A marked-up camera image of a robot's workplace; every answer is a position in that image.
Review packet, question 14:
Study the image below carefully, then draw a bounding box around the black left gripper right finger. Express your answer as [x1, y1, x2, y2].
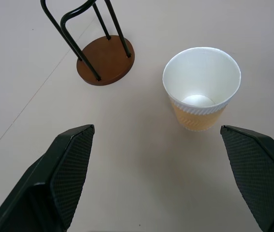
[220, 125, 274, 232]

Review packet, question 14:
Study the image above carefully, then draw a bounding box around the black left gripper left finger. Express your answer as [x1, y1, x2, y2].
[0, 124, 96, 232]

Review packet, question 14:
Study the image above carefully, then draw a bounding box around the yellow ribbed paper cup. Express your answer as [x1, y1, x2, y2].
[162, 46, 242, 132]

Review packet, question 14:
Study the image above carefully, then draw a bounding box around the wooden base black wire stand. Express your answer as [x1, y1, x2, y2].
[40, 0, 136, 86]

